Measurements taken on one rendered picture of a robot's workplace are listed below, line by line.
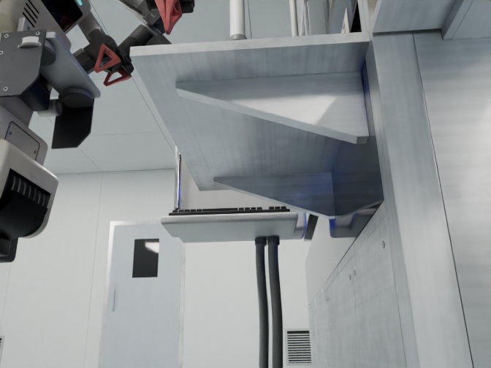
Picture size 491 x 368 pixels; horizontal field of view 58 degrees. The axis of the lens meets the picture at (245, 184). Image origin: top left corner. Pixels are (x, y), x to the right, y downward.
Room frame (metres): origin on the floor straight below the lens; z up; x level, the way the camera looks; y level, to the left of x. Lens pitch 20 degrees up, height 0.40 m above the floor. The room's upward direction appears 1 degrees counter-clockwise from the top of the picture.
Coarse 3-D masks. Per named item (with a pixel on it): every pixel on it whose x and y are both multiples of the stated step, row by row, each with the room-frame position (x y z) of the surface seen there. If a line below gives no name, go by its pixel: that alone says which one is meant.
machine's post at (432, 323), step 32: (384, 32) 0.59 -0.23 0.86; (384, 64) 0.59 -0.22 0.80; (416, 64) 0.59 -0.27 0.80; (384, 96) 0.59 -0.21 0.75; (416, 96) 0.59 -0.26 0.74; (384, 128) 0.59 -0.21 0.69; (416, 128) 0.59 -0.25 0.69; (384, 160) 0.62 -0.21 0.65; (416, 160) 0.59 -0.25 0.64; (384, 192) 0.64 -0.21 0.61; (416, 192) 0.59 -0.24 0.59; (416, 224) 0.59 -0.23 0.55; (416, 256) 0.59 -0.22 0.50; (448, 256) 0.59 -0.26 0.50; (416, 288) 0.59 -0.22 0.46; (448, 288) 0.59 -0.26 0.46; (416, 320) 0.59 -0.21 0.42; (448, 320) 0.59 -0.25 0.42; (416, 352) 0.59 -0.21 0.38; (448, 352) 0.59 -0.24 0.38
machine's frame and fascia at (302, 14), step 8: (304, 0) 1.55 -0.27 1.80; (304, 8) 1.56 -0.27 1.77; (304, 16) 1.59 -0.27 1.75; (352, 16) 0.70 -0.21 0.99; (352, 24) 0.72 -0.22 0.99; (360, 24) 0.72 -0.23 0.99; (328, 32) 1.00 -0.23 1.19; (352, 32) 0.74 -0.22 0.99; (312, 216) 2.10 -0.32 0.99; (304, 240) 2.62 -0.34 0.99
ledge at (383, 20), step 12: (384, 0) 0.52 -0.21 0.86; (396, 0) 0.52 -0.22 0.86; (408, 0) 0.52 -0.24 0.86; (420, 0) 0.52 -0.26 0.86; (432, 0) 0.52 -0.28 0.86; (444, 0) 0.52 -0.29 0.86; (384, 12) 0.54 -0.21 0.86; (396, 12) 0.54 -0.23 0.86; (408, 12) 0.54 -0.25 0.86; (420, 12) 0.54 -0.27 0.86; (432, 12) 0.54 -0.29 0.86; (444, 12) 0.54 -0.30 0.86; (372, 24) 0.58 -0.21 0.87; (384, 24) 0.57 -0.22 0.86; (396, 24) 0.57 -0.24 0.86; (408, 24) 0.57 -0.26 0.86; (420, 24) 0.57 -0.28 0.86; (432, 24) 0.57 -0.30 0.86
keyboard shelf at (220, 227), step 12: (168, 216) 1.40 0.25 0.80; (180, 216) 1.40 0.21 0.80; (192, 216) 1.40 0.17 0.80; (204, 216) 1.40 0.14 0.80; (216, 216) 1.40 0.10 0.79; (228, 216) 1.40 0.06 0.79; (240, 216) 1.39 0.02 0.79; (252, 216) 1.39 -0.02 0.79; (264, 216) 1.39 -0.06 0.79; (276, 216) 1.39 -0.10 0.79; (288, 216) 1.39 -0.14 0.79; (168, 228) 1.46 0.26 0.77; (180, 228) 1.46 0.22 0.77; (192, 228) 1.46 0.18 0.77; (204, 228) 1.47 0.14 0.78; (216, 228) 1.47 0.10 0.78; (228, 228) 1.47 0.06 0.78; (240, 228) 1.48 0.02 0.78; (252, 228) 1.48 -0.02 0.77; (264, 228) 1.49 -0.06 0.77; (276, 228) 1.49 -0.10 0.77; (288, 228) 1.49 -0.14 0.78; (204, 240) 1.67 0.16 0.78; (216, 240) 1.67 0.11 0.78
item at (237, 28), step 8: (232, 0) 1.69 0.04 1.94; (240, 0) 1.68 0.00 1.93; (232, 8) 1.69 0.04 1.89; (240, 8) 1.68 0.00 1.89; (232, 16) 1.69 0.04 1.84; (240, 16) 1.68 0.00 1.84; (232, 24) 1.69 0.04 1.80; (240, 24) 1.68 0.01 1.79; (232, 32) 1.69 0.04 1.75; (240, 32) 1.68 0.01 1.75
